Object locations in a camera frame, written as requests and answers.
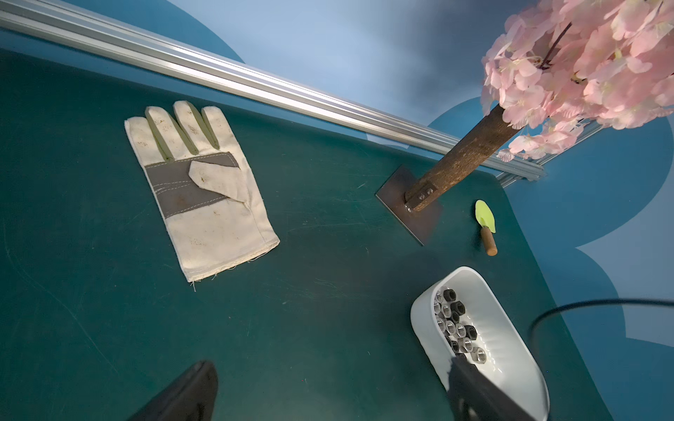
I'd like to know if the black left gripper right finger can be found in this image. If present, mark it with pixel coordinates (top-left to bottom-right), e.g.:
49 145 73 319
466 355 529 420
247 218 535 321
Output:
447 355 534 420

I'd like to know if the aluminium back frame rail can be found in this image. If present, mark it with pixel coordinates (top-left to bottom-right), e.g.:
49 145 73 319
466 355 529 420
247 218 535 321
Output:
0 0 547 182

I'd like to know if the white canvas work glove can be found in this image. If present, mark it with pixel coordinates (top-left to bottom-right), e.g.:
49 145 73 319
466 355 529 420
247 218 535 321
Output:
125 101 280 282

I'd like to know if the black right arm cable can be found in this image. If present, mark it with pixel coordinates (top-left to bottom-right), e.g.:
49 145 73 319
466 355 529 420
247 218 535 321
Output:
527 298 674 369

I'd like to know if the dark tree base plate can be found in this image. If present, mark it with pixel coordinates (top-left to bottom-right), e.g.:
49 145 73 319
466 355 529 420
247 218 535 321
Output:
376 166 443 246

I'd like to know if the green toy paddle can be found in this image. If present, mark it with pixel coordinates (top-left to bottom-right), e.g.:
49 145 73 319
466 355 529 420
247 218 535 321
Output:
475 200 498 256

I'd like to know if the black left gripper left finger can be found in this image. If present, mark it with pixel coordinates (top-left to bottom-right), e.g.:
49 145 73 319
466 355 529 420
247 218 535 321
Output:
129 360 219 421

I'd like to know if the white storage box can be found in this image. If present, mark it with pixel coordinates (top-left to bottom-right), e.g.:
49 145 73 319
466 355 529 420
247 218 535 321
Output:
411 267 550 420

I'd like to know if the pink blossom artificial tree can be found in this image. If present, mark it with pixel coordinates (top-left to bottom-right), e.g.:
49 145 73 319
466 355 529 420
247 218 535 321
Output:
404 0 674 214

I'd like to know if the heap of nuts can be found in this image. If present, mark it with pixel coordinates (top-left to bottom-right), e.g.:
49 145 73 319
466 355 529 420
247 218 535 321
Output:
433 287 487 365

